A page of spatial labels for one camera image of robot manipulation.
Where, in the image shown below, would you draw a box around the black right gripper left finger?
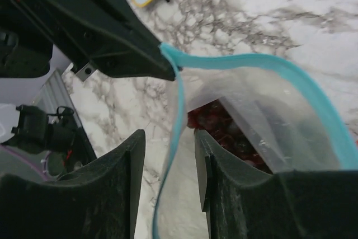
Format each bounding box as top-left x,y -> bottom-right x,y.
1,130 -> 145,238

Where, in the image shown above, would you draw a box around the purple fake grapes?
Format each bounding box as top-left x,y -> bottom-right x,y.
187,100 -> 272,174

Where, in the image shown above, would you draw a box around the aluminium extrusion rail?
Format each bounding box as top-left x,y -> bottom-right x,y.
30,69 -> 75,117

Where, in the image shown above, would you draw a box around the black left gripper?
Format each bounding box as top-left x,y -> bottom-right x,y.
1,0 -> 175,80

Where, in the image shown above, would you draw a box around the blue zip clear bag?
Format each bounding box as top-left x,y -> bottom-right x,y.
152,44 -> 357,238

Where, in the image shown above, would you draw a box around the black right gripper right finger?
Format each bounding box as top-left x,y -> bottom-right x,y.
194,130 -> 357,238

